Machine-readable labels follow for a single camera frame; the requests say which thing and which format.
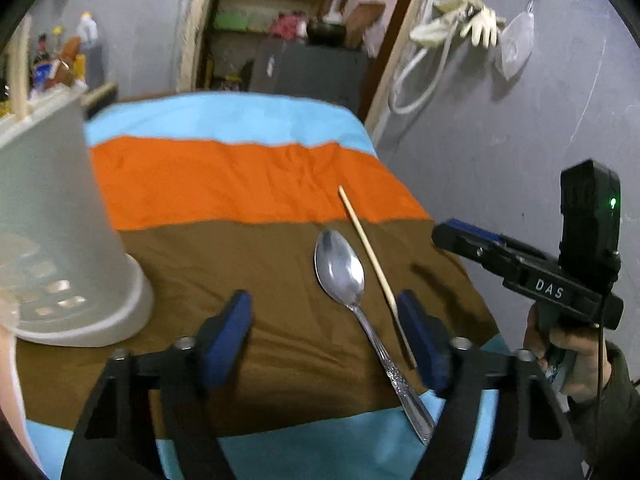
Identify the cream rubber glove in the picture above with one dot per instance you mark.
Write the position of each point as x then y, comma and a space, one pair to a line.
435, 25
482, 22

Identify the striped blue orange brown cloth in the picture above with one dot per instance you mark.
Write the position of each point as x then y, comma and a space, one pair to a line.
225, 185

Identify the pink cloth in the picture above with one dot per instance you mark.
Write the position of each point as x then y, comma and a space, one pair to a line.
290, 26

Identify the grey cabinet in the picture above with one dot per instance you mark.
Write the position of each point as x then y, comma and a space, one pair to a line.
310, 75

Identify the white plastic utensil holder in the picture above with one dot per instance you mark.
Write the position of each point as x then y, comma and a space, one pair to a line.
55, 200

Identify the black cap sauce bottle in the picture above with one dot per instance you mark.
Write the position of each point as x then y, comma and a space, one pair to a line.
41, 65

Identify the clear oil jug yellow cap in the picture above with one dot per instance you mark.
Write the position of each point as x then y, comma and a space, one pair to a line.
87, 30

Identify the silver metal spoon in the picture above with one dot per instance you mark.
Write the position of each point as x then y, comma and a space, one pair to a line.
339, 265

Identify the clear plastic bag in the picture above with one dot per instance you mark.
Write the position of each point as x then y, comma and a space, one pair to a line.
515, 40

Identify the person's right hand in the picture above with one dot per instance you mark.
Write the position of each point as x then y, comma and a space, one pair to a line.
590, 360

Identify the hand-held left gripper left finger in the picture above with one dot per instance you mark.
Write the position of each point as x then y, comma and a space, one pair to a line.
232, 330

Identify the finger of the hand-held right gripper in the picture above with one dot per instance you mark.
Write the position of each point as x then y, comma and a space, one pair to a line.
460, 242
475, 230

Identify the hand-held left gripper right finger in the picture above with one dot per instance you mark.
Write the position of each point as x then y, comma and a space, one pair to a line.
425, 340

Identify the brown cardboard piece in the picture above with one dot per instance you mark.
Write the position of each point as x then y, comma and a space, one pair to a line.
364, 22

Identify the green box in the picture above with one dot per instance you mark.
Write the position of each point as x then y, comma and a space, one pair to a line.
230, 20

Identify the person's right forearm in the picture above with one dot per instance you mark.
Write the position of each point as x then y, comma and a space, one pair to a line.
617, 420

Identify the black bowl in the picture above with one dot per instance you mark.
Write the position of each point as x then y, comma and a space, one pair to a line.
325, 34

